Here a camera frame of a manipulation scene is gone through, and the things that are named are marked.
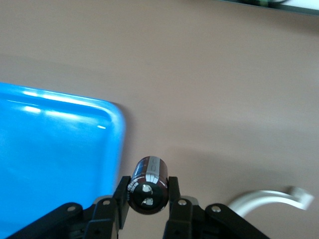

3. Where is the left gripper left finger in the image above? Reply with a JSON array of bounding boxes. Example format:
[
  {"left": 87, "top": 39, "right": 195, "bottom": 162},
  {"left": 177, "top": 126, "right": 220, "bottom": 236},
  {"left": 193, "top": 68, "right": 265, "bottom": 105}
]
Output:
[{"left": 9, "top": 175, "right": 132, "bottom": 239}]

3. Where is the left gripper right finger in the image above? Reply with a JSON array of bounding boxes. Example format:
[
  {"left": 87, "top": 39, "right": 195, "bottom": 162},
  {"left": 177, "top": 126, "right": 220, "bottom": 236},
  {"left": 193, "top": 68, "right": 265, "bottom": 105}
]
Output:
[{"left": 163, "top": 175, "right": 270, "bottom": 239}]

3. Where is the black cylindrical capacitor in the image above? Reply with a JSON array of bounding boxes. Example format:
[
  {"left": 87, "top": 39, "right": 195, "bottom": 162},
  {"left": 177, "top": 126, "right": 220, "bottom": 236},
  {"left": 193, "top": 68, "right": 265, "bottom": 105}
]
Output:
[{"left": 127, "top": 155, "right": 170, "bottom": 215}]

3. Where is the blue plastic tray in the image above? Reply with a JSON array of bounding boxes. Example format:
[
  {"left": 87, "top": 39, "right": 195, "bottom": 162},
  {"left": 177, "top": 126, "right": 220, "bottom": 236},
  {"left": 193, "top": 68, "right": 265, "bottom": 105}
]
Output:
[{"left": 0, "top": 82, "right": 127, "bottom": 239}]

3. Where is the large white curved clip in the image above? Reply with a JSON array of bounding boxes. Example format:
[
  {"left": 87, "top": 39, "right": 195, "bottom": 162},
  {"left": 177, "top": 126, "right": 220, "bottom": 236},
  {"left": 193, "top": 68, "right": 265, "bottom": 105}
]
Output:
[{"left": 227, "top": 185, "right": 315, "bottom": 220}]

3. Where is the brown table cover mat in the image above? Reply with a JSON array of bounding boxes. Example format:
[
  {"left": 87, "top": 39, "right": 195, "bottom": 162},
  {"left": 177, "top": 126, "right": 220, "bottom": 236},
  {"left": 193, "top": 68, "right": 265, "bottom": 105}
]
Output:
[{"left": 0, "top": 0, "right": 319, "bottom": 239}]

